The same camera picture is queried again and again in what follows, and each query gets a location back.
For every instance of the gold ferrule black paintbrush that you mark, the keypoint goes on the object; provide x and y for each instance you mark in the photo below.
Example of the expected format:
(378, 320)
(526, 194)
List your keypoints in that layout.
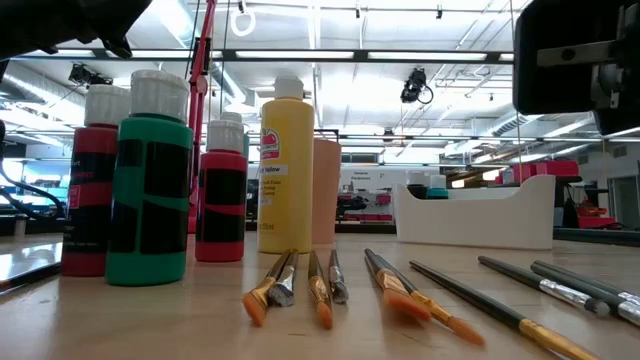
(30, 279)

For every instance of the tan plastic cup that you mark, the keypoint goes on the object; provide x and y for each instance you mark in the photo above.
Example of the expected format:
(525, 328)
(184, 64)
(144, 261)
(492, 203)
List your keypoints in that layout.
(327, 200)

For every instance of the wide orange bristle paintbrush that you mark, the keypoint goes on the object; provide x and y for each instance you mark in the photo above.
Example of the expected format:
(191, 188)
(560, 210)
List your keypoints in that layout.
(395, 290)

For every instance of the large yellow paint bottle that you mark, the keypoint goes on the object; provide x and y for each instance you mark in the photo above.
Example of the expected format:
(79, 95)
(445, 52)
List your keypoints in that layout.
(287, 200)

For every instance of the wide grey bristle silver paintbrush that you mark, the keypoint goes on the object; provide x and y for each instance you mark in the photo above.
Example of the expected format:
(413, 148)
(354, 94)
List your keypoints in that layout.
(285, 290)

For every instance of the small black paint bottle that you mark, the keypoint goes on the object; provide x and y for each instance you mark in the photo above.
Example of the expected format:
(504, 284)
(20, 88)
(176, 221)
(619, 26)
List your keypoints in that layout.
(416, 190)

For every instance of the black overhead rig beam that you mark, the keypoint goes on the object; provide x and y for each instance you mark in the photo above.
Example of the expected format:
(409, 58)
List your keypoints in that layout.
(361, 55)

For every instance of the black ceiling-hung camera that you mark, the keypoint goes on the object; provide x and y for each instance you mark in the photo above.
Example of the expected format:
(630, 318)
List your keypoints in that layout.
(414, 85)
(85, 75)

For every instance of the white plastic bin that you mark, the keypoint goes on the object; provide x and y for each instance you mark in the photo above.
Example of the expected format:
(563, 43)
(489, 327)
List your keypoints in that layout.
(475, 225)

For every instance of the red toolbox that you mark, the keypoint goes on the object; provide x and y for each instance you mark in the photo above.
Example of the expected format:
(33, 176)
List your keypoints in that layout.
(595, 220)

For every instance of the red storage boxes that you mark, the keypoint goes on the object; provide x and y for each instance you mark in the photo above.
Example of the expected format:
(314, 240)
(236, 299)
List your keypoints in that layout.
(550, 170)

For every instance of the small grey bristle silver paintbrush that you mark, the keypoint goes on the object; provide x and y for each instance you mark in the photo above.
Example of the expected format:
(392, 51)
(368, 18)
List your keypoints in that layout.
(338, 287)

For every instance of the silver ferrule black paintbrush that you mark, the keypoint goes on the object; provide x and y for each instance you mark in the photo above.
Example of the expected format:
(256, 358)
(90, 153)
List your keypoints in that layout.
(600, 298)
(600, 284)
(560, 292)

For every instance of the large teal paint bottle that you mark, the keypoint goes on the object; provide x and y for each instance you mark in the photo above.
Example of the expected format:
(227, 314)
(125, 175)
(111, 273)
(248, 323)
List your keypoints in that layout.
(232, 116)

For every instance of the small dark red paint bottle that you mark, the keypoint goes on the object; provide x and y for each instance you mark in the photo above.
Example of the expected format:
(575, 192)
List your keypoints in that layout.
(87, 200)

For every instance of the small green paint bottle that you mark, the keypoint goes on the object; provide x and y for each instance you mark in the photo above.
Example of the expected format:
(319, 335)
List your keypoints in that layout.
(150, 200)

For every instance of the thin long gold ferrule paintbrush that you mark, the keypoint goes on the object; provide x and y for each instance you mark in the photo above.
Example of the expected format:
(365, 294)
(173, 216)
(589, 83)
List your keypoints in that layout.
(480, 300)

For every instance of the long filbert orange bristle paintbrush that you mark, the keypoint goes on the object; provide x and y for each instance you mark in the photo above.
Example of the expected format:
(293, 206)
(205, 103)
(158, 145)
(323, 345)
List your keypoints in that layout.
(440, 312)

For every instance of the red desk lamp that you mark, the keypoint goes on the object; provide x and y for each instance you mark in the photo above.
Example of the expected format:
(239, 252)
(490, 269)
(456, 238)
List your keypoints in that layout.
(200, 75)

